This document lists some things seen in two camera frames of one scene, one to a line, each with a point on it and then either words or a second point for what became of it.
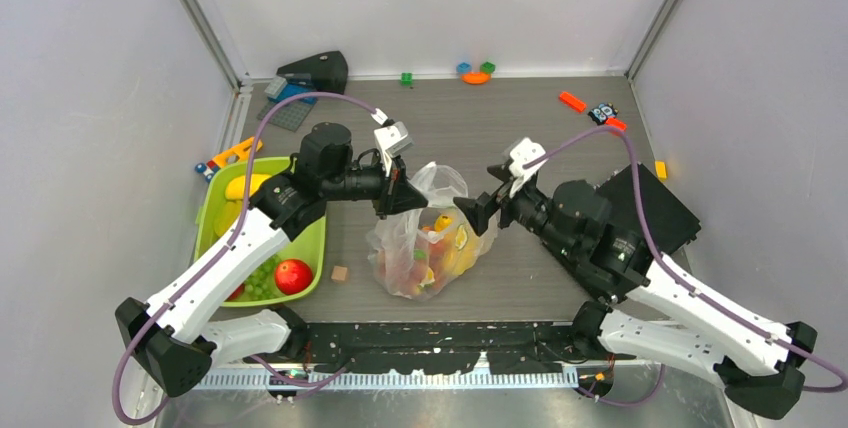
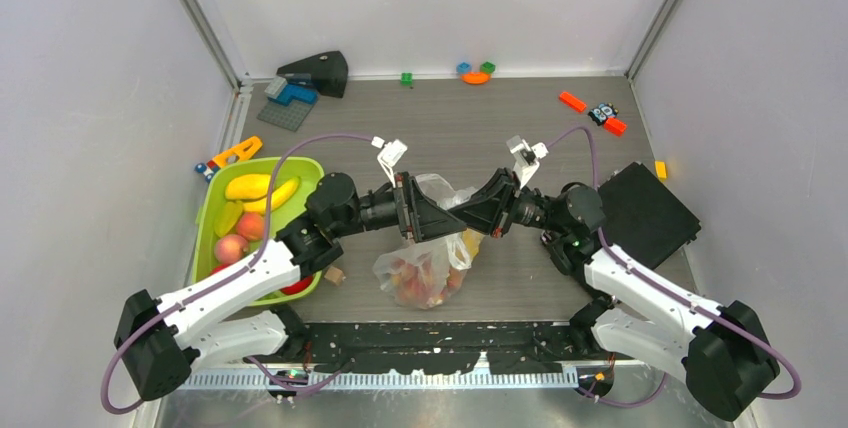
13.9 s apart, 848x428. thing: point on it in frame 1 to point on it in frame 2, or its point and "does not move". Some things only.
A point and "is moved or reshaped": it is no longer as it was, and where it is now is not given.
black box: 672,221 does not move
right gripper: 485,205 does not move
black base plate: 517,347 does not move
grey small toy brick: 275,87 does not move
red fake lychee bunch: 405,275 to 415,285
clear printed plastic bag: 415,252 is moved or reshaped
